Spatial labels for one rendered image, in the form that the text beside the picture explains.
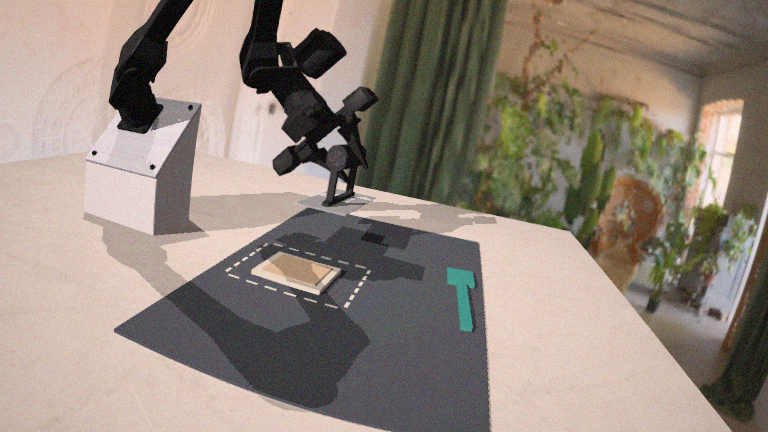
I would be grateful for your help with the black-handled white trowel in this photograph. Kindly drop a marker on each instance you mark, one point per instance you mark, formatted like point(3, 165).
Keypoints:
point(338, 201)

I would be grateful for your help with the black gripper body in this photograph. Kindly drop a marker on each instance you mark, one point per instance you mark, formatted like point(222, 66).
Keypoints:
point(359, 100)

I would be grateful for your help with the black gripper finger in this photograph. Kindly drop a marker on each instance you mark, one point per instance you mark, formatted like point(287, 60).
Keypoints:
point(349, 131)
point(319, 156)

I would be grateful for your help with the cream rectangular tile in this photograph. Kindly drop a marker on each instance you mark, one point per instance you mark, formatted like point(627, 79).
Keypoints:
point(297, 272)

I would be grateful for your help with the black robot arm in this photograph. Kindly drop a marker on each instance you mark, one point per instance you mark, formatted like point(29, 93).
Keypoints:
point(144, 54)

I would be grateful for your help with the teal flat trowel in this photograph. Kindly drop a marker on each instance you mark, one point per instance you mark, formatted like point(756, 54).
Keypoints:
point(462, 279)

